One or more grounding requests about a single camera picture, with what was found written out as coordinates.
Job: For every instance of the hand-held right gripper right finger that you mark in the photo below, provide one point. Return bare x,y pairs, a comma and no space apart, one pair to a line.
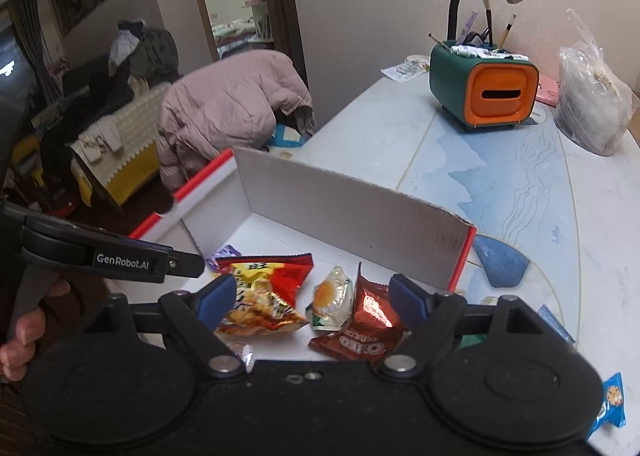
407,295

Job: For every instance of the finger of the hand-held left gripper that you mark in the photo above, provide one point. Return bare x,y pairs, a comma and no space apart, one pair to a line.
186,265

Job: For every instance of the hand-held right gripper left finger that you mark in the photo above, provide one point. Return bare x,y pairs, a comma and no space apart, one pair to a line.
217,295

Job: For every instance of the purple candy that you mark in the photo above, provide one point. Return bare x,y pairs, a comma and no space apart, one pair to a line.
224,252

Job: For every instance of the red yellow snack packet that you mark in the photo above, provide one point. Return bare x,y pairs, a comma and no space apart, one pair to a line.
262,296

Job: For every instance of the shiny red cookie packet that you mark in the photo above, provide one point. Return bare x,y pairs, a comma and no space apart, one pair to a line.
367,316

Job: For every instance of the pink candy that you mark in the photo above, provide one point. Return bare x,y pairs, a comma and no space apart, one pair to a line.
245,353

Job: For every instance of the pale yellow snack packet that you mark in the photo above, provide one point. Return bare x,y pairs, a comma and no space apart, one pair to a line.
330,301

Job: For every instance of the red and white cardboard box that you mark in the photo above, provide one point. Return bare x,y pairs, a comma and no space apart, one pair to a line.
350,226

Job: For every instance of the person's left hand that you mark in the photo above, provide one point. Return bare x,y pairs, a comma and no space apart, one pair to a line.
22,341

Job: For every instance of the beige knitted sofa cover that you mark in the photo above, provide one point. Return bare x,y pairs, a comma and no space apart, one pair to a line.
130,136

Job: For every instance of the light blue sachet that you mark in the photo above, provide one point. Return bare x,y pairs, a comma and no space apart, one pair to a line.
556,325

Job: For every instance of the pink padded jacket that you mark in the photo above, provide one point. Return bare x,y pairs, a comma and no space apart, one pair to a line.
225,106

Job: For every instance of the blue patterned cushion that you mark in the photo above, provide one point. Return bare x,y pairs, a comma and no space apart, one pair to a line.
290,136

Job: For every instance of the grey curtain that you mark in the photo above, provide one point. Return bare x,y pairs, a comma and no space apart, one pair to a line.
35,41

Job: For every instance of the dark clothes pile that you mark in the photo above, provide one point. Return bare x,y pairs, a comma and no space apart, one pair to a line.
145,49

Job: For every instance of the green orange desk organizer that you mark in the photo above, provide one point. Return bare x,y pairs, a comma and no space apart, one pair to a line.
480,86

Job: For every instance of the white sticker sheet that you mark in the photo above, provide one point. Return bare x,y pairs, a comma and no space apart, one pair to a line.
405,69

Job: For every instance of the blue cookie packet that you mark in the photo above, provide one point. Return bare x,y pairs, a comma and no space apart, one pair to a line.
610,401

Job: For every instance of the pink box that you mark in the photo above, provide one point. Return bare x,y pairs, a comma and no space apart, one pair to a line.
547,91

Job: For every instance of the clear plastic bag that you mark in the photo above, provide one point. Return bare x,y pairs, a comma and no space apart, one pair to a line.
595,101

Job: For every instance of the brown door frame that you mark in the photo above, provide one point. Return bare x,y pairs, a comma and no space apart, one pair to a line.
290,11

